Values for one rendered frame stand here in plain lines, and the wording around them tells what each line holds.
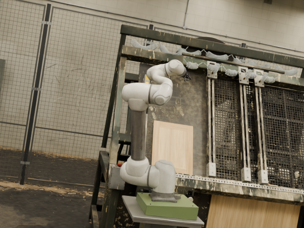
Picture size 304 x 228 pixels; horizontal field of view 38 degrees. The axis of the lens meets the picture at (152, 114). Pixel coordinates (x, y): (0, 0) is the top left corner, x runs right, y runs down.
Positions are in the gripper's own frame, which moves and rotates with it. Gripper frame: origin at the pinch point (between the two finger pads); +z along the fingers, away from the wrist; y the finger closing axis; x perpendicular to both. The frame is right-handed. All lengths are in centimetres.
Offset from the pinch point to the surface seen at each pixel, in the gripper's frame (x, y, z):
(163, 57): -25, -43, 40
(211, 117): 0, 27, 53
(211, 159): -10, 65, 43
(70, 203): -217, 50, 140
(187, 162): -29, 63, 31
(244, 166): 14, 78, 55
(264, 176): 28, 91, 64
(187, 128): -23, 32, 40
